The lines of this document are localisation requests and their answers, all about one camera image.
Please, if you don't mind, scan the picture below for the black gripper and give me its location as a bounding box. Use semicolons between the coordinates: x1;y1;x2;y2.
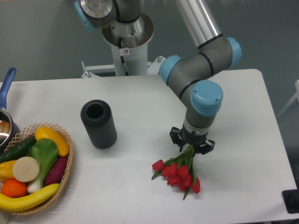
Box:
170;126;215;155

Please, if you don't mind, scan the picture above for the red tulip bouquet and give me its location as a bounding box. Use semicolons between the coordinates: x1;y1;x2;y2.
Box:
151;145;201;199

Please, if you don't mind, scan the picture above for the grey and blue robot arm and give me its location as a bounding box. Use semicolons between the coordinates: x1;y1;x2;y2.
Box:
74;0;242;154

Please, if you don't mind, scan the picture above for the dark grey ribbed vase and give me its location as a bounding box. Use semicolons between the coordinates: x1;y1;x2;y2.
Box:
80;99;117;149

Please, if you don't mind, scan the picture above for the black device at table edge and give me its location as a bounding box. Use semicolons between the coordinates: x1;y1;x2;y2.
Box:
282;189;299;214

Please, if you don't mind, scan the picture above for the purple sweet potato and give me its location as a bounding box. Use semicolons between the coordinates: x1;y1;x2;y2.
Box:
44;157;68;186

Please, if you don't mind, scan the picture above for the green bok choy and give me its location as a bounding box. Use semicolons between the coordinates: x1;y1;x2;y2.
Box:
26;138;58;194

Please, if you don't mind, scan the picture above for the woven wicker basket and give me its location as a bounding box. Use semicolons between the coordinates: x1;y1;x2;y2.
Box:
0;123;74;215

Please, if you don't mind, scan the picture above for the beige round disc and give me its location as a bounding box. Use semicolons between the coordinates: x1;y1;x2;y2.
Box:
12;156;40;182

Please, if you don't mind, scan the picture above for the green cucumber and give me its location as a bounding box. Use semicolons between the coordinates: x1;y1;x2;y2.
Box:
0;136;36;163

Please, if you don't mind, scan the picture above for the orange fruit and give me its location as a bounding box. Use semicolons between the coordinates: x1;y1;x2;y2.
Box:
1;179;27;198

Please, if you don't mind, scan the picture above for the yellow pepper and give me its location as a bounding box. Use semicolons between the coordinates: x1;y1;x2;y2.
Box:
0;160;16;182

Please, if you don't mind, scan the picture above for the yellow banana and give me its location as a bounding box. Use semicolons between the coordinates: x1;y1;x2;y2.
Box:
0;183;60;212

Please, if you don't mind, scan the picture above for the white frame at right edge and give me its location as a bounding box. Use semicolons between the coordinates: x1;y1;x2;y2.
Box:
277;80;299;120

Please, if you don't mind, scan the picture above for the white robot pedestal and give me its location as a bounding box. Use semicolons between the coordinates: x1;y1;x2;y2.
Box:
81;12;166;78

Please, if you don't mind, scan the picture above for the black cable on pedestal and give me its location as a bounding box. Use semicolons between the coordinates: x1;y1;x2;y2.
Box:
118;36;129;76

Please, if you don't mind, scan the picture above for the blue handled saucepan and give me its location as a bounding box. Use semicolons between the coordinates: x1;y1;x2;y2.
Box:
0;67;19;154

